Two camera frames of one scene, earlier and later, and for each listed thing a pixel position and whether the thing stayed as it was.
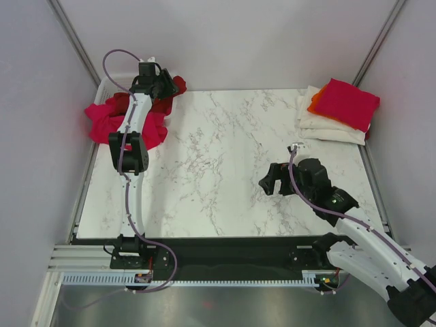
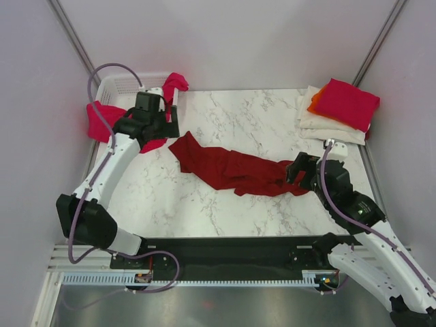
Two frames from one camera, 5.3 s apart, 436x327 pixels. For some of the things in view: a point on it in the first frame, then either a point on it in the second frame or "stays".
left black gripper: (172, 88) to (171, 130)
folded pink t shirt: (347, 102) stays
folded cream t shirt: (321, 126) stays
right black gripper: (276, 171) to (292, 169)
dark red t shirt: (161, 105) to (231, 170)
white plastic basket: (107, 88) stays
